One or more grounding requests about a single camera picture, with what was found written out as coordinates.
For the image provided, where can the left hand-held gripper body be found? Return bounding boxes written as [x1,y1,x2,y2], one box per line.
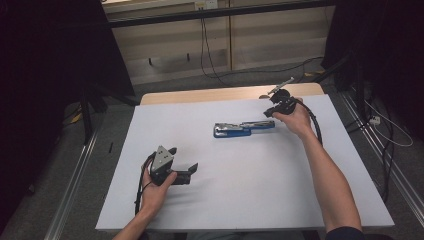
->
[149,145,193,187]

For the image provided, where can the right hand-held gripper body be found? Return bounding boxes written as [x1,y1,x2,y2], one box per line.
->
[267,77,298,114]

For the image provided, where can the blue stapler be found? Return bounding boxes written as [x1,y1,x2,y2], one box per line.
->
[213,120,276,139]

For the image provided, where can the person's right hand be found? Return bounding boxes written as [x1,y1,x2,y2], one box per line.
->
[272,97,316,139]

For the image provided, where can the person's left hand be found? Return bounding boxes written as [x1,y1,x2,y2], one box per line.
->
[141,168,178,214]

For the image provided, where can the white table mat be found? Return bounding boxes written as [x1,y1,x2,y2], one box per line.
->
[95,94,395,232]

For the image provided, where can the wooden table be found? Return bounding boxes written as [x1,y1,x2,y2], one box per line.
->
[139,82,325,106]

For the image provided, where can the black metal stand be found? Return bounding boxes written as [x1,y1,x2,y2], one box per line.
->
[79,84,139,146]
[313,53,368,124]

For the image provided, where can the person's grey lap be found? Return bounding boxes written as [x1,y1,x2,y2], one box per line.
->
[184,230,306,240]

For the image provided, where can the black horizontal bar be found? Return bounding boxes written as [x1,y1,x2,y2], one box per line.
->
[108,0,336,29]

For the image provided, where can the black curtain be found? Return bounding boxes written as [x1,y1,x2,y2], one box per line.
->
[321,0,424,141]
[0,0,136,231]

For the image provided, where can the person's dark sleeve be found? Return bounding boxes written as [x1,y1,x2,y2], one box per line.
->
[324,226,369,240]

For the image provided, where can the black floor cable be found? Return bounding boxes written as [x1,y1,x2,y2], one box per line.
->
[213,55,325,79]

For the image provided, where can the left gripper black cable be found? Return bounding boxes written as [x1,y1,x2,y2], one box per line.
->
[134,151,158,216]

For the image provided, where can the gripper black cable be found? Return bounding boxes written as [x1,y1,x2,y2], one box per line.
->
[134,151,158,216]
[293,98,324,147]

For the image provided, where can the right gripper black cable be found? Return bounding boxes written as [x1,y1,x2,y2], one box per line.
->
[293,98,324,147]

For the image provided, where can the hanging black cable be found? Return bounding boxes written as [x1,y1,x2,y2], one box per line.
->
[199,18,231,88]

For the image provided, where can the aluminium floor rail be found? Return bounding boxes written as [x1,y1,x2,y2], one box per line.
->
[338,91,424,218]
[43,131,99,240]

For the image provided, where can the white wall socket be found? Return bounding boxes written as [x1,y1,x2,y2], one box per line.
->
[194,0,219,10]

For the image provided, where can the black cable bundle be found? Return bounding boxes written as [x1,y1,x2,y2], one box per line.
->
[344,109,394,204]

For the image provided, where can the white cable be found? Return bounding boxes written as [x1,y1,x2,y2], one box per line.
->
[364,99,414,148]

